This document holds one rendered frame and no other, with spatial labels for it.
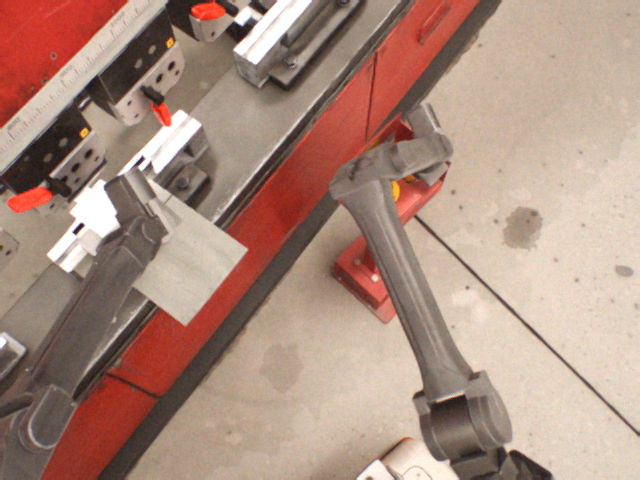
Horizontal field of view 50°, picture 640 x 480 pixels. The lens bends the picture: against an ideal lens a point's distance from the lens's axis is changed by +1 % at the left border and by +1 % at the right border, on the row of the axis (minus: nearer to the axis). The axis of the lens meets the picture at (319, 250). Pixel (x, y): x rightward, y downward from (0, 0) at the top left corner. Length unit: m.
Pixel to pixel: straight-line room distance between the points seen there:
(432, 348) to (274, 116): 0.76
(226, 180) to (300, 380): 0.93
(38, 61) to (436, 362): 0.65
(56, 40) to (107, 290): 0.33
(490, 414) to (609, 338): 1.52
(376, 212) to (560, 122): 1.78
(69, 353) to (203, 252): 0.48
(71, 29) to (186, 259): 0.48
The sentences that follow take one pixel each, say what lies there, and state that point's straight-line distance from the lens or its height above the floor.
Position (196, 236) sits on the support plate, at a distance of 1.29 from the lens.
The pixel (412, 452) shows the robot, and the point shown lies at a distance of 1.93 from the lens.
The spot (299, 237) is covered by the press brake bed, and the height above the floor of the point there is 0.05.
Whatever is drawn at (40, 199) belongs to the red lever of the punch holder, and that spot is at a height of 1.29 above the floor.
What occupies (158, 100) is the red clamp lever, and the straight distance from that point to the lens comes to 1.13.
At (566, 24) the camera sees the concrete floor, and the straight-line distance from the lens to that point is 2.89.
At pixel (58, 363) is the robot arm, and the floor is 1.41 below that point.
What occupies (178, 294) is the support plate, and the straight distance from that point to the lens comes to 1.26.
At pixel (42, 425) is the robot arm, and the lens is 0.77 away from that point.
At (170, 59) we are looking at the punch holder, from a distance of 1.18.
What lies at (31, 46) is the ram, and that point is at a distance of 0.95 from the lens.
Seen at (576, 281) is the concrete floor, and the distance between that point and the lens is 2.43.
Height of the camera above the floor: 2.19
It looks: 71 degrees down
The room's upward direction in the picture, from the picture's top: 1 degrees counter-clockwise
